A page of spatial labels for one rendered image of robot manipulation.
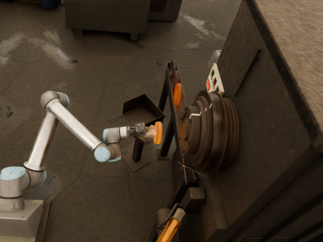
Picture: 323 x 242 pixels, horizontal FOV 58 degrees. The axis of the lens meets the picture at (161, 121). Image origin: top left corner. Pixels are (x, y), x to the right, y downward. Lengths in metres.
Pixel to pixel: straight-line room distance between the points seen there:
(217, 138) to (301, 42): 0.57
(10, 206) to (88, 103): 1.44
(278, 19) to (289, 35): 0.12
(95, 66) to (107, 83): 0.31
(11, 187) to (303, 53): 1.86
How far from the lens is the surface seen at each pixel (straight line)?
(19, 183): 2.20
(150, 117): 2.36
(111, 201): 2.60
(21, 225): 2.23
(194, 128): 1.54
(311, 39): 1.47
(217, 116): 1.50
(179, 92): 2.39
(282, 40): 1.37
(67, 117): 1.97
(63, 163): 2.80
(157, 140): 1.93
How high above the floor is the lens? 2.39
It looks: 50 degrees down
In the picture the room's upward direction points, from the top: 15 degrees clockwise
